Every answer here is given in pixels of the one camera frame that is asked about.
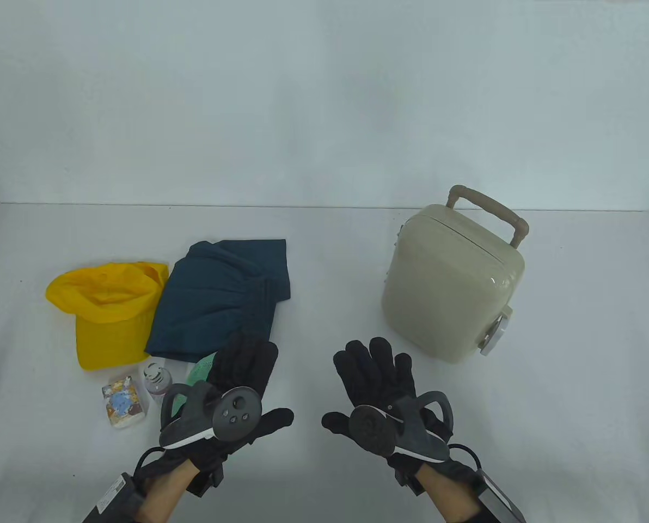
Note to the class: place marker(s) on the person's left hand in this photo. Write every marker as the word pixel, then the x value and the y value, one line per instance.
pixel 248 359

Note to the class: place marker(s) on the person's right hand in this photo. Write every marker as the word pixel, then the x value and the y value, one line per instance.
pixel 379 370

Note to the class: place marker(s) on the green mesh bag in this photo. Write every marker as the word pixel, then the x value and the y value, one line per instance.
pixel 199 370

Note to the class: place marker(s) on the small clear bottle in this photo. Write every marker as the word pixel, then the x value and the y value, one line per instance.
pixel 155 381

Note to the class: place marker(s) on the beige hard-shell suitcase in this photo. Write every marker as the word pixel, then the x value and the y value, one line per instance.
pixel 444 283

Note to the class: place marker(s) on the printed tissue packet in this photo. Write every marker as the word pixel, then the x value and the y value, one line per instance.
pixel 123 403

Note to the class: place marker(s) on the grey left hand controller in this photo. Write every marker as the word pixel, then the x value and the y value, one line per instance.
pixel 234 414

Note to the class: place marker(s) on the grey hand controller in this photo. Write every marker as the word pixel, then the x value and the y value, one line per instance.
pixel 368 427
pixel 234 414

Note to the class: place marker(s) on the grey right hand controller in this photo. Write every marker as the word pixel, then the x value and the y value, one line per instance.
pixel 368 427

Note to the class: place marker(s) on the dark teal folded shorts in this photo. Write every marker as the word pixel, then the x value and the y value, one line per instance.
pixel 210 305

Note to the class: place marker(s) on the yellow cap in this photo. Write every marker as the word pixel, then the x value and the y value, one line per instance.
pixel 106 327

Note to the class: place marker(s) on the black right wrist sensor box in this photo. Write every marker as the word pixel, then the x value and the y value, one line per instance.
pixel 499 501

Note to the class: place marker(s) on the black wrist sensor box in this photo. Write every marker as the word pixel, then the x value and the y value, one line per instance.
pixel 499 501
pixel 112 498

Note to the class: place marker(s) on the black left wrist sensor box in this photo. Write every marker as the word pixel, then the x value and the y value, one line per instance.
pixel 112 498

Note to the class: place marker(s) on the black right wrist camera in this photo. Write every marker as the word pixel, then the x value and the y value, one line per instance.
pixel 403 474

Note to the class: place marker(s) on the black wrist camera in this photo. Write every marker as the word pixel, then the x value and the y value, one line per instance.
pixel 204 482
pixel 403 474

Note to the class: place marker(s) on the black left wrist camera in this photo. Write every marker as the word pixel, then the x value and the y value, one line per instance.
pixel 204 482

